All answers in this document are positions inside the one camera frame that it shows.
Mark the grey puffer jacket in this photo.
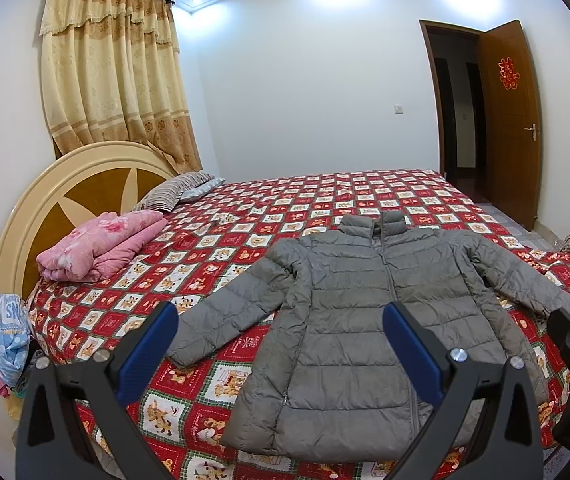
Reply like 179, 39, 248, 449
167, 211, 570, 463

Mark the blue white cloth pile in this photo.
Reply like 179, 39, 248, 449
0, 292, 31, 398

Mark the pink folded quilt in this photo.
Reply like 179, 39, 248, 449
36, 210, 168, 283

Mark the cream round headboard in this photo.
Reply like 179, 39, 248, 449
0, 141, 175, 298

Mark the red patchwork bedspread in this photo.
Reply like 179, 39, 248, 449
29, 170, 570, 479

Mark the striped pillow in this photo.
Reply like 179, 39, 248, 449
133, 170, 215, 212

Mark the light blue pillow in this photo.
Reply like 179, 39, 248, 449
179, 178, 225, 204

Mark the brown wooden door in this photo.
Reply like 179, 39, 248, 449
477, 20, 542, 230

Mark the red door decoration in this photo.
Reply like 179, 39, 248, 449
498, 56, 520, 90

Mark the beige patterned curtain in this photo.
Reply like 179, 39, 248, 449
39, 0, 201, 174

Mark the silver door handle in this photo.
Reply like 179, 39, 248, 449
524, 124, 538, 142

